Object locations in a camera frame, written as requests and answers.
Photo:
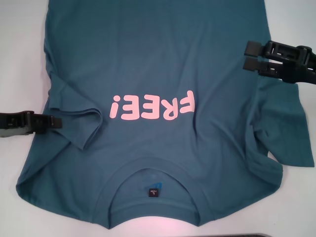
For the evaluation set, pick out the teal T-shirt with pink print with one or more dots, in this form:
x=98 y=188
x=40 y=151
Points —
x=158 y=61

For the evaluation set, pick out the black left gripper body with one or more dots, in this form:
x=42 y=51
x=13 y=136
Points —
x=12 y=121

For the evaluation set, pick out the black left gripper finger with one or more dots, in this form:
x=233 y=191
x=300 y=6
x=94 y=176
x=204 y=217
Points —
x=47 y=122

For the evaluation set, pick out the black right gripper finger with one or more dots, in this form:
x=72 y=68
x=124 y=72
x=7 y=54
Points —
x=255 y=48
x=251 y=64

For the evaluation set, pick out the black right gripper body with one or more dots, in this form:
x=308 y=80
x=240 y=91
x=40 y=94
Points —
x=303 y=74

